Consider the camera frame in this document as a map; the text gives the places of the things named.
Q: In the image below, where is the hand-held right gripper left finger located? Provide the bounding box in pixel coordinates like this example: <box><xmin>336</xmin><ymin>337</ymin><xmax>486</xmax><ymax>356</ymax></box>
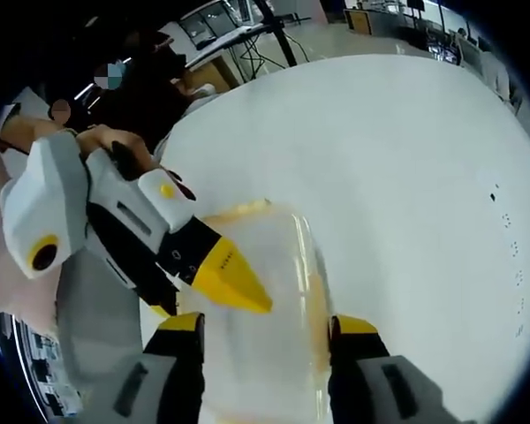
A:
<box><xmin>86</xmin><ymin>311</ymin><xmax>207</xmax><ymax>424</ymax></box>

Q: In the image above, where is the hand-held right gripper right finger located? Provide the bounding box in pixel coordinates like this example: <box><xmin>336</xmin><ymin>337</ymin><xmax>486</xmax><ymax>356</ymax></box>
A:
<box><xmin>329</xmin><ymin>314</ymin><xmax>472</xmax><ymax>424</ymax></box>

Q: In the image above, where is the person's left hand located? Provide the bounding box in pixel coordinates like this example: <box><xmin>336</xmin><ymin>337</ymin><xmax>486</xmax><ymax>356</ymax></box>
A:
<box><xmin>76</xmin><ymin>124</ymin><xmax>155</xmax><ymax>178</ymax></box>

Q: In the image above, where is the clear container with yellow clips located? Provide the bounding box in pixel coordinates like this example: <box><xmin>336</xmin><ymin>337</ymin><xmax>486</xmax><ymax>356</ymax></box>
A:
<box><xmin>200</xmin><ymin>200</ymin><xmax>337</xmax><ymax>424</ymax></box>

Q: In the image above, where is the person's dark upper body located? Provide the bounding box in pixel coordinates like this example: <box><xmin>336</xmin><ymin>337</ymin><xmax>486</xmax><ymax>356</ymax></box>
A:
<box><xmin>90</xmin><ymin>29</ymin><xmax>192</xmax><ymax>148</ymax></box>

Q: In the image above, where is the light wooden desk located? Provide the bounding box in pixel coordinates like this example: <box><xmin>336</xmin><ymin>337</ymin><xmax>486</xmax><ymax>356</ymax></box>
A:
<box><xmin>180</xmin><ymin>15</ymin><xmax>267</xmax><ymax>88</ymax></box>

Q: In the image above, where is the black tripod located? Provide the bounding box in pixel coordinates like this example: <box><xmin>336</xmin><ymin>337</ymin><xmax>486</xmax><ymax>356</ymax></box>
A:
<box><xmin>254</xmin><ymin>0</ymin><xmax>313</xmax><ymax>69</ymax></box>

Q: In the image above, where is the yellow cabinet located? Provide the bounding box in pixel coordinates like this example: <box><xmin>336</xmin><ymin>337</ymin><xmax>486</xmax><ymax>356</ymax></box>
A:
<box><xmin>344</xmin><ymin>8</ymin><xmax>375</xmax><ymax>34</ymax></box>

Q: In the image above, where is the thin black cable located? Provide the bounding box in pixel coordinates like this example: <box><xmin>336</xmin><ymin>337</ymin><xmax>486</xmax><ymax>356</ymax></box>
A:
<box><xmin>0</xmin><ymin>135</ymin><xmax>30</xmax><ymax>156</ymax></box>

